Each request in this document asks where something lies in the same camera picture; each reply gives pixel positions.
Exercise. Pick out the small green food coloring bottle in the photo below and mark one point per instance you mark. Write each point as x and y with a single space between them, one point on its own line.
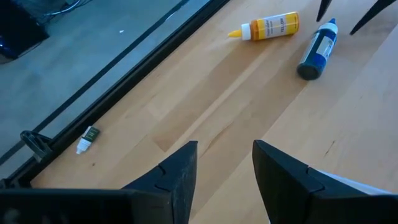
90 135

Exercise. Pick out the black bulky equipment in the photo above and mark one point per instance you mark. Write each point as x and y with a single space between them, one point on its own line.
18 31

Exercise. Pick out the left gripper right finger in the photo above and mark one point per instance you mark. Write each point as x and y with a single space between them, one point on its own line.
295 193

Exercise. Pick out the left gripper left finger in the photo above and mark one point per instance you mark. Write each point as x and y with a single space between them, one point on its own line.
168 193

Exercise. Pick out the black frame clamp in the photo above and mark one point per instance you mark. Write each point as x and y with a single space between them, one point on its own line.
35 143

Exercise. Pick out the large yellow food coloring bottle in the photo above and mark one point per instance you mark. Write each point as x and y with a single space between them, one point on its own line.
270 27

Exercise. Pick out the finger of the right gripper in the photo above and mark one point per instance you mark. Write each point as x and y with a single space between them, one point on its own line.
324 8
371 16

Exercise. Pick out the large blue food coloring bottle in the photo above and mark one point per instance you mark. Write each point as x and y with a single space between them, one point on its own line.
315 53

